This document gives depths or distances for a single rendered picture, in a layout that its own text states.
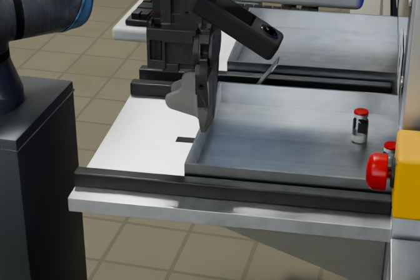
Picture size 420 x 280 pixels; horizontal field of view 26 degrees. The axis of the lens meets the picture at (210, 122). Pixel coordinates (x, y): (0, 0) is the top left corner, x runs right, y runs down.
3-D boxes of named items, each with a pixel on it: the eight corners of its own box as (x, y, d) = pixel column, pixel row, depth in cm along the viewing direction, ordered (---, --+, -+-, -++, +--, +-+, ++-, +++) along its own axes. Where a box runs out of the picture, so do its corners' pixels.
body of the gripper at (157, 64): (160, 50, 119) (158, -39, 114) (225, 55, 118) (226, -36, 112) (147, 74, 112) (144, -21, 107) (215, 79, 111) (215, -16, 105)
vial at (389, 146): (397, 172, 120) (400, 141, 118) (397, 180, 118) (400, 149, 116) (380, 170, 120) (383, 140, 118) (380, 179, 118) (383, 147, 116)
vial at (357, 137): (367, 137, 129) (369, 110, 127) (366, 144, 127) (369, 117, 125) (351, 135, 129) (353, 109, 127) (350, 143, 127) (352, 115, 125)
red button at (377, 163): (400, 180, 99) (403, 148, 98) (400, 199, 96) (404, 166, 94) (364, 177, 100) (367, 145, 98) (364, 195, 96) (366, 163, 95)
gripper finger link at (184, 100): (169, 127, 119) (167, 62, 115) (213, 131, 118) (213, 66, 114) (163, 139, 117) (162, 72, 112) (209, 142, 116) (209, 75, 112)
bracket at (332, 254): (380, 275, 125) (389, 194, 119) (380, 288, 122) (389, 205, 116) (140, 250, 130) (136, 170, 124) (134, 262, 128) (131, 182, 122)
